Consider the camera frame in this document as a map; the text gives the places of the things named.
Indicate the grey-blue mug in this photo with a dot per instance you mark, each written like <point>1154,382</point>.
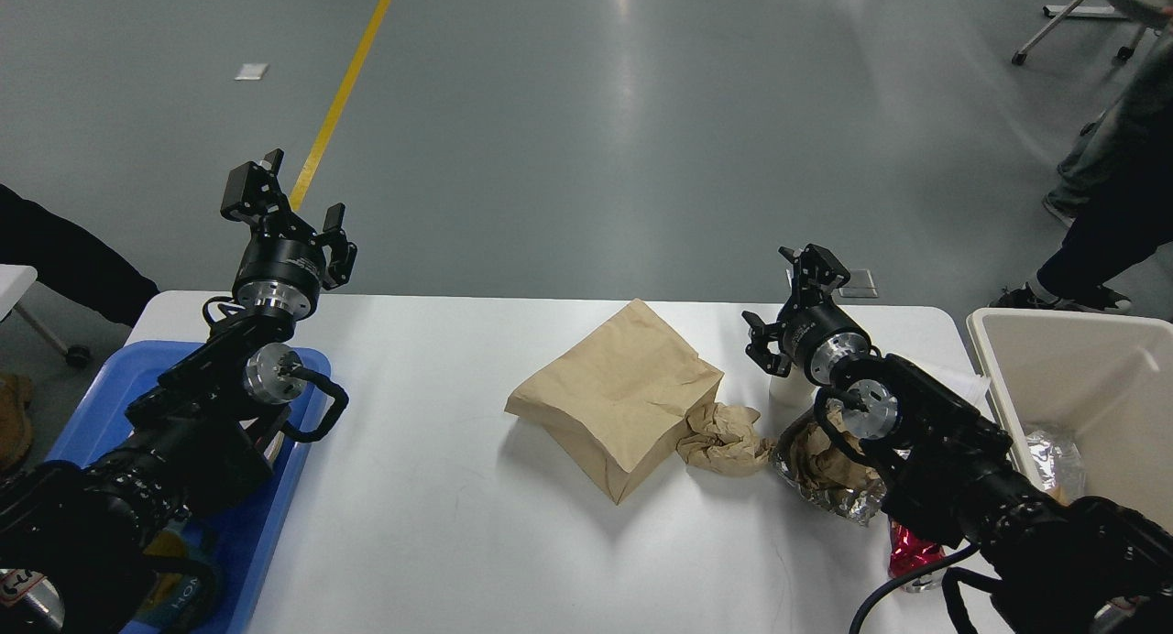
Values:
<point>180,602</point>

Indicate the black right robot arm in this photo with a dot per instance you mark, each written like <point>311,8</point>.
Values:
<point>1092,566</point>

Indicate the white side table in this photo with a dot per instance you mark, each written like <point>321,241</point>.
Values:
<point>16,280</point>

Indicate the blue plastic tray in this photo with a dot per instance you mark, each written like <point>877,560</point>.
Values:
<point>246,536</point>

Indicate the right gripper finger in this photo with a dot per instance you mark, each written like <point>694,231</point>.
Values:
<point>816,274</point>
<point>758,349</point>

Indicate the floor outlet plate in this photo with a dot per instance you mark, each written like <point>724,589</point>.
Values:
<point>859,285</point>

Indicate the foil scrap in bin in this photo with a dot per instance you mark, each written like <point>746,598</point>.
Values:
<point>1058,461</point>

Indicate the person in black clothes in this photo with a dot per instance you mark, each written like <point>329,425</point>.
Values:
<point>1123,224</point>

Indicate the dark seated person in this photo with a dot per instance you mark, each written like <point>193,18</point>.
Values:
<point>72,262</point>

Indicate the crumpled foil with paper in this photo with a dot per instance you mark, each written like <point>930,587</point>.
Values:
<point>807,460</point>

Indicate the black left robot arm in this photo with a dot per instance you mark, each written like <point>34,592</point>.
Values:
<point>76,538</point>

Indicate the brown paper bag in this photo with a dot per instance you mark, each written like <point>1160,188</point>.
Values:
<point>617,401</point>

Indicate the crumpled brown paper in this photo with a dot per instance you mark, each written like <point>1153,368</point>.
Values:
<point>724,439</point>

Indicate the person in blue jeans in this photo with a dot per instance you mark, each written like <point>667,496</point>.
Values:
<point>1127,126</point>

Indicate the beige waste bin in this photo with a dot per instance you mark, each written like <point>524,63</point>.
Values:
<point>1107,379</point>

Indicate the brown shoe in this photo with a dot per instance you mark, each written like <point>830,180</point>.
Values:
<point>17,431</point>

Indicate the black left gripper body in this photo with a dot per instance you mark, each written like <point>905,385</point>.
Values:
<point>280,273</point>

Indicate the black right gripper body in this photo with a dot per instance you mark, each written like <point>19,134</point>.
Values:
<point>815,340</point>

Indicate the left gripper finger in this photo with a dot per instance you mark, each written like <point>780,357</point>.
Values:
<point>342,253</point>
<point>253,196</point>

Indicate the red foil wrapper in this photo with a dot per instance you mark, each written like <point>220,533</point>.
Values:
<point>910,553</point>

